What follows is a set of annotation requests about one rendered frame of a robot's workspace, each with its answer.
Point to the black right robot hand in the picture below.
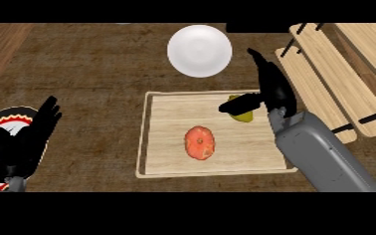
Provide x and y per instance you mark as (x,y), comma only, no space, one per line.
(276,88)

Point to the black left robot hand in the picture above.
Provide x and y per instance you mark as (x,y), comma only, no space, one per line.
(30,139)

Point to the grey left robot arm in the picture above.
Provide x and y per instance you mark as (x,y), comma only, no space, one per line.
(15,184)

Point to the yellow lemon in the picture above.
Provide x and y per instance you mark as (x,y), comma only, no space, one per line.
(242,115)

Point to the wooden tiered shelf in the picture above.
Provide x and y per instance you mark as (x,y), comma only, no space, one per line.
(328,79)

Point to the pale wooden tray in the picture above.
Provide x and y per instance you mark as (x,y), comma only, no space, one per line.
(216,136)

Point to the black patterned plate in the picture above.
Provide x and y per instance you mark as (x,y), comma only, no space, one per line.
(14,119)

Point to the white plate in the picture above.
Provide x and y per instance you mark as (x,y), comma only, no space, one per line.
(199,50)

